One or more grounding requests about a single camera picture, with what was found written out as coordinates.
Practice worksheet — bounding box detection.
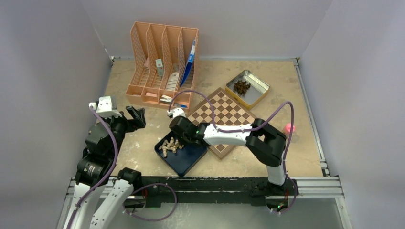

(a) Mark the blue folder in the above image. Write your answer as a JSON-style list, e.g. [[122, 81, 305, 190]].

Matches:
[[180, 39, 196, 86]]

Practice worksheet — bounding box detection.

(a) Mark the white stapler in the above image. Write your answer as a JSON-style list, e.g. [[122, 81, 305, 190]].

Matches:
[[159, 95, 172, 104]]

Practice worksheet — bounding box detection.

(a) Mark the pile of light chess pieces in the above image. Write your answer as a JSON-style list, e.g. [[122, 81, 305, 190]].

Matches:
[[158, 137, 184, 158]]

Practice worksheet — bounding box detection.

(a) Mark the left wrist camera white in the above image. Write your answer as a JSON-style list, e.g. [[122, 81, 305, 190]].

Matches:
[[88, 95, 123, 118]]

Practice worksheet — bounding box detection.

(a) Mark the pile of dark chess pieces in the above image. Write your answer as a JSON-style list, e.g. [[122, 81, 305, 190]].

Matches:
[[233, 80, 251, 95]]

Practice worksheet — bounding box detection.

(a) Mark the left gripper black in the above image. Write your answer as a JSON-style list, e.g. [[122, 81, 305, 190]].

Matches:
[[95, 105, 144, 158]]

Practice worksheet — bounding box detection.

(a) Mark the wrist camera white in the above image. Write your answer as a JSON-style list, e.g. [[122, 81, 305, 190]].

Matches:
[[88, 95, 123, 118], [167, 107, 186, 119]]

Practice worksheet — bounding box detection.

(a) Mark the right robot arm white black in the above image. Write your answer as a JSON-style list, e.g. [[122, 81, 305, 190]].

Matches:
[[169, 114, 292, 194]]

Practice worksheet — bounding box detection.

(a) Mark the pink capped small bottle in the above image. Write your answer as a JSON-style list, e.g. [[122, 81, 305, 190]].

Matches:
[[283, 123, 296, 137]]

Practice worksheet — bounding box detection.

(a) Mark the dark blue tray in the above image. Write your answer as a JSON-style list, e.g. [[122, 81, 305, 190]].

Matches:
[[154, 131, 208, 177]]

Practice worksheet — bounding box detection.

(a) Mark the yellow metal tin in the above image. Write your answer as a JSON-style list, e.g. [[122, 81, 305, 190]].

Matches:
[[225, 70, 270, 110]]

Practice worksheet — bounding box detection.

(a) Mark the green white small box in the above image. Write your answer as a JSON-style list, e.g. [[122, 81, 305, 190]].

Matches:
[[155, 59, 164, 80]]

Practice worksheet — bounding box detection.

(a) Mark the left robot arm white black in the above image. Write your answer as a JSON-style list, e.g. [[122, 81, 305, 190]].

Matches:
[[64, 103, 146, 229]]

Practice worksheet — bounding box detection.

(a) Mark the pink eraser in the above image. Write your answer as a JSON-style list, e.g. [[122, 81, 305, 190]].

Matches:
[[145, 92, 158, 98]]

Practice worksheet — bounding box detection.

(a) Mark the white labelled tube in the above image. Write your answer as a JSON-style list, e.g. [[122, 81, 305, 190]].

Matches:
[[165, 72, 179, 91]]

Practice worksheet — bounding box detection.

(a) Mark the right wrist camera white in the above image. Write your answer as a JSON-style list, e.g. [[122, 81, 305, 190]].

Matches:
[[167, 107, 186, 119]]

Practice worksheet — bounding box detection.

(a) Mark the wooden chess board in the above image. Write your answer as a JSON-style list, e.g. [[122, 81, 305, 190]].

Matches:
[[186, 87, 261, 160]]

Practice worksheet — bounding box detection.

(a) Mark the pink plastic desk organizer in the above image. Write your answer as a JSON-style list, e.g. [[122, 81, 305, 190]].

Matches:
[[126, 22, 200, 111]]

